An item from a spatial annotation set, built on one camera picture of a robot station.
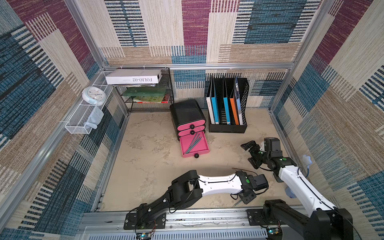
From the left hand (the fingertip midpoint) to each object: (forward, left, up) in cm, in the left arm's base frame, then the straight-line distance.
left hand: (246, 194), depth 80 cm
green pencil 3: (+36, +23, +1) cm, 43 cm away
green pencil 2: (+34, +27, 0) cm, 43 cm away
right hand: (+21, 0, +12) cm, 24 cm away
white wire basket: (+25, +79, +33) cm, 89 cm away
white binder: (+43, +18, +27) cm, 55 cm away
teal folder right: (+44, +9, +29) cm, 54 cm away
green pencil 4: (-3, +5, -2) cm, 6 cm away
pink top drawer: (+35, +28, +14) cm, 47 cm away
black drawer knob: (+23, +26, +1) cm, 34 cm away
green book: (+58, +62, +23) cm, 88 cm away
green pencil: (+36, +26, +1) cm, 45 cm away
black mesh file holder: (+65, -8, +21) cm, 69 cm away
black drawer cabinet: (+45, +33, +16) cm, 58 cm away
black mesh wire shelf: (+57, +57, +19) cm, 82 cm away
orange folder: (+43, +2, +21) cm, 48 cm away
